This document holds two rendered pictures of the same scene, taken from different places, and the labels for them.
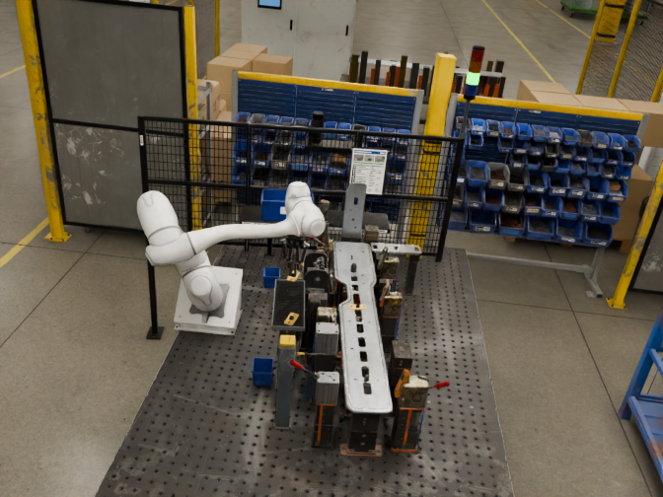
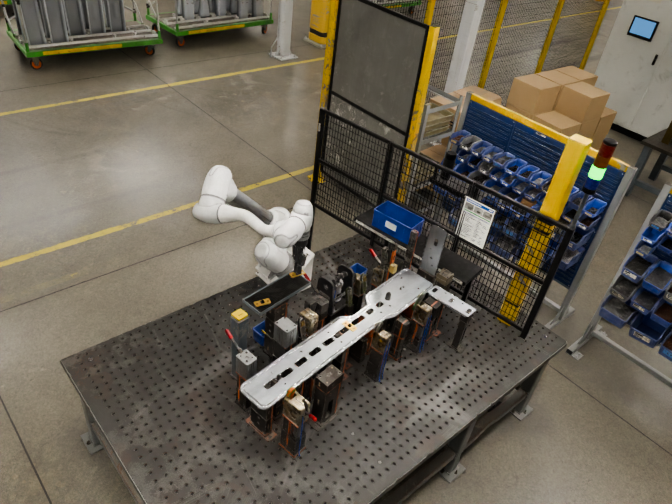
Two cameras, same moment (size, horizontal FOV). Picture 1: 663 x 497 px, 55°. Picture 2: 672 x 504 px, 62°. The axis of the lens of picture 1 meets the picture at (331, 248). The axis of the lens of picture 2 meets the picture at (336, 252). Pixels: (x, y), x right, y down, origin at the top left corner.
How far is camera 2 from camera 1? 1.78 m
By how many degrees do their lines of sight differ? 36
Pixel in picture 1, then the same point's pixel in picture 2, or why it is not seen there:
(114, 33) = (381, 35)
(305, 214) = (280, 227)
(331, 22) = not seen: outside the picture
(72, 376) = (232, 275)
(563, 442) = not seen: outside the picture
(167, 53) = (410, 62)
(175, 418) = (187, 328)
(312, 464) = (221, 412)
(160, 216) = (210, 185)
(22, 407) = (190, 278)
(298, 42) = (655, 80)
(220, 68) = (523, 85)
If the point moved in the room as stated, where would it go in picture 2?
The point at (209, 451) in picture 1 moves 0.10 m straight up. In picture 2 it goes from (180, 360) to (179, 347)
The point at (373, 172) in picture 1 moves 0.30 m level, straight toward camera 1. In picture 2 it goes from (479, 225) to (447, 240)
